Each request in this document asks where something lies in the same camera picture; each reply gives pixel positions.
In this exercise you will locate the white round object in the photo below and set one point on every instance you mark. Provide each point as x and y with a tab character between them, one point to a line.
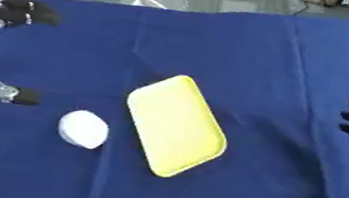
83	128

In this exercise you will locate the yellow rectangular tray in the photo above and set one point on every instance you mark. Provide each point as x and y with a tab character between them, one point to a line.
175	126

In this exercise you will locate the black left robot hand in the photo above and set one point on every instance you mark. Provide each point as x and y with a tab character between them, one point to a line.
9	9

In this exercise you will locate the white paper sheet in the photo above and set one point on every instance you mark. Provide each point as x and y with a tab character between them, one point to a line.
148	1

